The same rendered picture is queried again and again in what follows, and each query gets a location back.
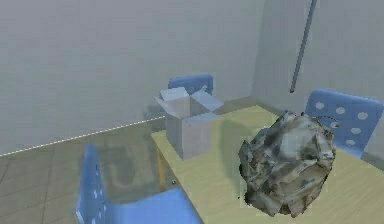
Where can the pale yellow wooden table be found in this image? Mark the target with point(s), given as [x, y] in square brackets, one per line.
[213, 173]

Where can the open grey cardboard box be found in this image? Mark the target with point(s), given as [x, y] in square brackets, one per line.
[188, 128]

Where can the crumpled grey green lump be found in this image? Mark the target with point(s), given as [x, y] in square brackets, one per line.
[286, 165]

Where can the thin grey pole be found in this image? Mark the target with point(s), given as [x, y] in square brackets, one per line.
[302, 46]

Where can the blue chair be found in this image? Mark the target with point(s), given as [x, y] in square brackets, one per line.
[191, 83]
[346, 116]
[133, 208]

